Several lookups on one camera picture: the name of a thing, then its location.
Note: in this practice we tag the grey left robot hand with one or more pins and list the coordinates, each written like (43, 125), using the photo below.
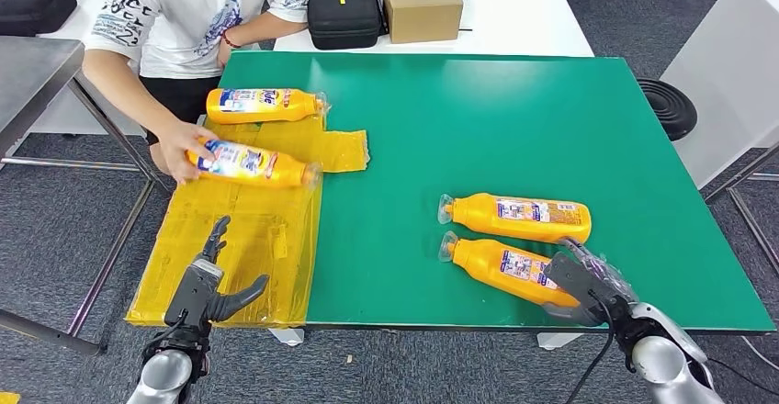
(237, 304)

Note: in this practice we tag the person's left hand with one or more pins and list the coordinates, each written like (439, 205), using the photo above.
(224, 53)

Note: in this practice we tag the person's right hand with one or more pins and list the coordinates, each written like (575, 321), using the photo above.
(176, 149)

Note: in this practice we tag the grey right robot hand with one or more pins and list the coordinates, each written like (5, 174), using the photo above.
(611, 289)

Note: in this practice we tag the orange detergent bottle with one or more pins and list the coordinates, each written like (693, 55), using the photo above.
(475, 216)
(481, 261)
(286, 170)
(292, 109)

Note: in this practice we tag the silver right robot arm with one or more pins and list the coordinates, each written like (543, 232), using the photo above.
(663, 359)

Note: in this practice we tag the person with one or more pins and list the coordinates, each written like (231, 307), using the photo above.
(176, 24)

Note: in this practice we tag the white table foot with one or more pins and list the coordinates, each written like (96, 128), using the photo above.
(557, 340)
(286, 338)

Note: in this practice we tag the yellow plastic-wrapped cardboard sheet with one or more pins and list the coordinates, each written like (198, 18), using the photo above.
(255, 237)

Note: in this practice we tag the white desk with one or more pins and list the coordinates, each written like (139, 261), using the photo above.
(517, 15)
(67, 115)
(724, 82)

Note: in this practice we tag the black zippered case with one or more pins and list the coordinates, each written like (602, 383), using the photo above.
(344, 18)
(30, 6)

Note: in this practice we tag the steel table with legs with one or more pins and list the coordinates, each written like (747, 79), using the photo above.
(30, 73)

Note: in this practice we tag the black ribbed round stool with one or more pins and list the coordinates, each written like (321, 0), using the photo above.
(667, 109)

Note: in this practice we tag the brown cardboard box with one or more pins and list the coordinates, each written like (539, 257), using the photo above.
(422, 15)

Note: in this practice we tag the green table board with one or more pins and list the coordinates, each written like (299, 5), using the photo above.
(487, 97)

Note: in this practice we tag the yellow floor marker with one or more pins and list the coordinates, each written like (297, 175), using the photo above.
(7, 400)

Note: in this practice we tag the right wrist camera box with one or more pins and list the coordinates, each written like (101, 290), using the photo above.
(569, 276)

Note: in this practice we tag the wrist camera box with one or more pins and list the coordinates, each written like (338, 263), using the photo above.
(191, 295)
(569, 276)

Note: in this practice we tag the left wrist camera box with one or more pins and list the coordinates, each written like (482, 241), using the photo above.
(191, 295)

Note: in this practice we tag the steel table frame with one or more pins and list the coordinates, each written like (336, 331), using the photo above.
(751, 219)

